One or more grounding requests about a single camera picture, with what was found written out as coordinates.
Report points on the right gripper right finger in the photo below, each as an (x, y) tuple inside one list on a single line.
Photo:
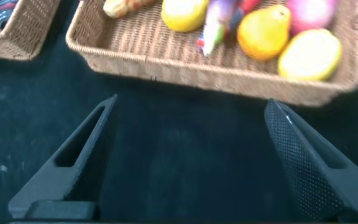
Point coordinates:
[(315, 177)]

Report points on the yellow pear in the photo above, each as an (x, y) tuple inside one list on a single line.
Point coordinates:
[(263, 34)]

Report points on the yellow lemon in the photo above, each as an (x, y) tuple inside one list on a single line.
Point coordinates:
[(183, 15)]

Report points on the croissant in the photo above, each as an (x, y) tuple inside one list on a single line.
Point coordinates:
[(120, 6)]

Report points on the red peach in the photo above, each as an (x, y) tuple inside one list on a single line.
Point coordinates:
[(311, 14)]

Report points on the round yellow fruit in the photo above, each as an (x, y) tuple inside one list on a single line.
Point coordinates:
[(309, 56)]

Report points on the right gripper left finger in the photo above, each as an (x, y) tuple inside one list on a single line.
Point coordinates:
[(79, 165)]

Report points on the purple eggplant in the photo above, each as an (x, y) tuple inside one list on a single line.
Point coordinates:
[(214, 28)]

